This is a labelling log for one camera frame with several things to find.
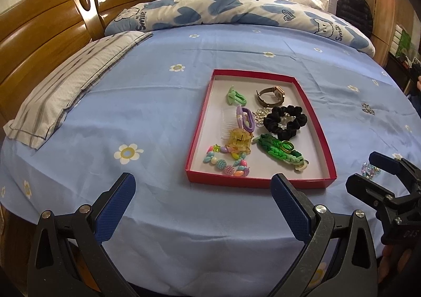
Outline black puffer jacket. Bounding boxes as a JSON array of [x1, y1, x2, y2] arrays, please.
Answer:
[[335, 0, 374, 38]]

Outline wristwatch with mesh band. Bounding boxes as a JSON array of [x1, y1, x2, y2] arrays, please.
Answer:
[[256, 85, 286, 107]]

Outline purple hair clip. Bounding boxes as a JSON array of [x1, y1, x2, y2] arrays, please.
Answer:
[[236, 104, 258, 131]]

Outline clear comb with hearts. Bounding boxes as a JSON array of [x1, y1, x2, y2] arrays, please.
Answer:
[[220, 106, 238, 140]]

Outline wooden headboard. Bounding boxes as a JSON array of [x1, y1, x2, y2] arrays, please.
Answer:
[[0, 0, 152, 127]]

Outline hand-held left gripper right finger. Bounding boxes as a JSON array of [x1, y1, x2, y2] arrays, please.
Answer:
[[268, 173, 379, 297]]

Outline yellow claw clip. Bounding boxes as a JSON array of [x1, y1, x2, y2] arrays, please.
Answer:
[[225, 129, 255, 156]]

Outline green and white boxes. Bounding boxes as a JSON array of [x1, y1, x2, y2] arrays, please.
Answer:
[[391, 23, 413, 56]]

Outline green hair clip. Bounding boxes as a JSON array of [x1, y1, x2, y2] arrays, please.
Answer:
[[226, 86, 248, 104]]

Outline iridescent rhinestone clip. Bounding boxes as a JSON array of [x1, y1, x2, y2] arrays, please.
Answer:
[[362, 162, 381, 181]]

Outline blue floral bedsheet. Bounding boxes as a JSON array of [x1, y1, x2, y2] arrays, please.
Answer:
[[0, 23, 421, 288]]

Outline red cardboard box tray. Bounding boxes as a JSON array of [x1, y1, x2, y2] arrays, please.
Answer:
[[185, 69, 338, 189]]

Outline green braided bracelet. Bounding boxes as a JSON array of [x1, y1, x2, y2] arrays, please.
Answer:
[[255, 134, 308, 168]]

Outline person's right hand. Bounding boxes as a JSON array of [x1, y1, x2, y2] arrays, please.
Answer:
[[378, 239, 421, 284]]

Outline colourful bead bracelet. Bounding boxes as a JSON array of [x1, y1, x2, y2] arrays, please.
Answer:
[[203, 144, 252, 178]]

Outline grey striped pillow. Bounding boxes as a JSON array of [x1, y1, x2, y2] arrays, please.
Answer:
[[3, 31, 154, 150]]

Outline white quilt with blue hearts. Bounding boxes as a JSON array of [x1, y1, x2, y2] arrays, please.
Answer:
[[104, 0, 376, 57]]

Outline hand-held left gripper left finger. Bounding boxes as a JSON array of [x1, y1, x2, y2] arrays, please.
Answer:
[[27, 172, 137, 297]]

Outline black scrunchie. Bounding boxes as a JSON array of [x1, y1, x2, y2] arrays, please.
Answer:
[[262, 105, 308, 141]]

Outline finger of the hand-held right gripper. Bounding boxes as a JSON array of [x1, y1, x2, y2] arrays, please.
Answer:
[[346, 174, 400, 219], [368, 151, 421, 191]]

